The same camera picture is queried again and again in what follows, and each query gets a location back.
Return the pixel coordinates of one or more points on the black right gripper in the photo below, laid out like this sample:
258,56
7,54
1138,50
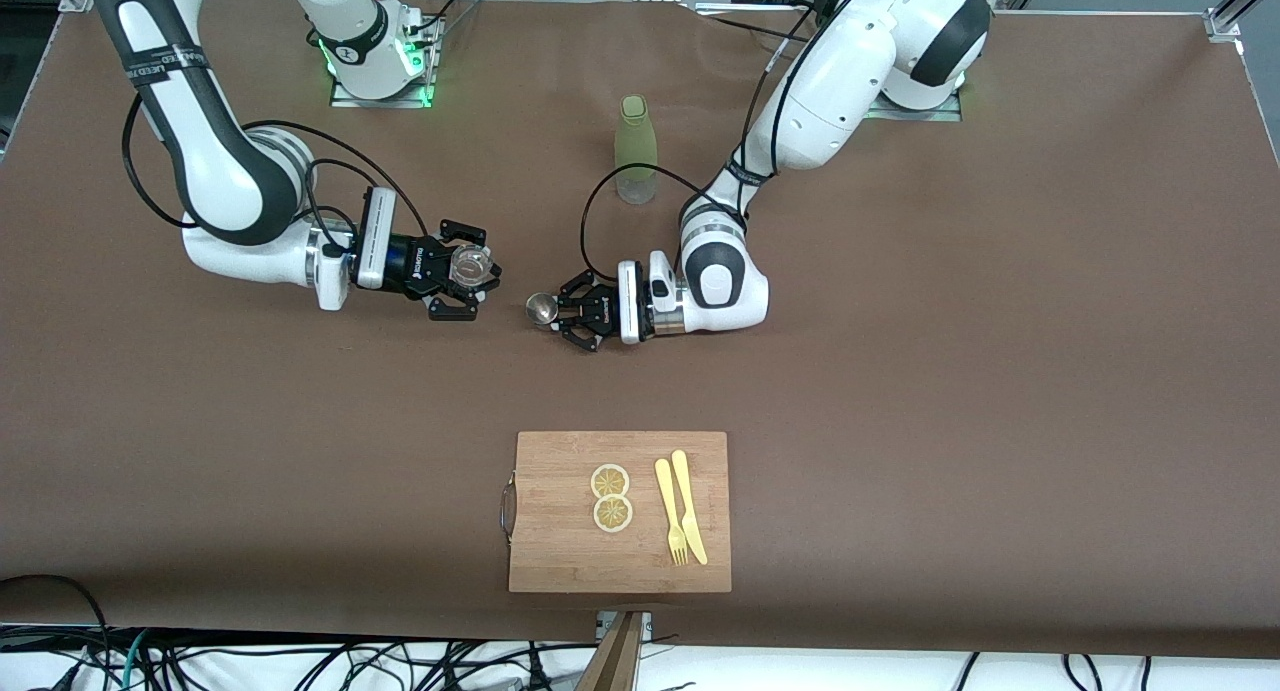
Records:
408,264

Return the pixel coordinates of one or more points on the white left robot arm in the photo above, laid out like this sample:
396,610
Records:
830,91

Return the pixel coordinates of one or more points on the steel jigger measuring cup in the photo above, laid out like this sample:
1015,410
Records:
542,309

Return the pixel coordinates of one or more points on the wooden beam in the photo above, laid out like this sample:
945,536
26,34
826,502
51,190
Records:
615,661

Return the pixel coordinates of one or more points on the clear glass shaker cup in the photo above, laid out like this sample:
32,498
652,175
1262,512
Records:
470,264

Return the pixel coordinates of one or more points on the small metal bracket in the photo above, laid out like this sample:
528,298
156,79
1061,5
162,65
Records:
647,626

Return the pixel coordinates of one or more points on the lemon slice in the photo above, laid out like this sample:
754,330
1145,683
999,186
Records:
610,481
613,514

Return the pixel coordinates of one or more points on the green sleeved glass bottle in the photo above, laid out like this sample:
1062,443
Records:
636,141

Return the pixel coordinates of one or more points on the yellow plastic knife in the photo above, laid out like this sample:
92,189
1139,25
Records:
690,511

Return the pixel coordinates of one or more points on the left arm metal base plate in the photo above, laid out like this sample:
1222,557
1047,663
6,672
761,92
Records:
950,113

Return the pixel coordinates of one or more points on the yellow plastic fork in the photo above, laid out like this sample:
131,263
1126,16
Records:
668,501

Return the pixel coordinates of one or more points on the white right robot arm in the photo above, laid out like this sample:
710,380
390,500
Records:
215,161

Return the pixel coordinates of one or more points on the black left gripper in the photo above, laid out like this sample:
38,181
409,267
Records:
604,314

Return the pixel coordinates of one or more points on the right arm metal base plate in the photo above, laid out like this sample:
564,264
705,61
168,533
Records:
350,99

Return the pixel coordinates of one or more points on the wooden cutting board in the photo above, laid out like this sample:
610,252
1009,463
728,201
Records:
560,551

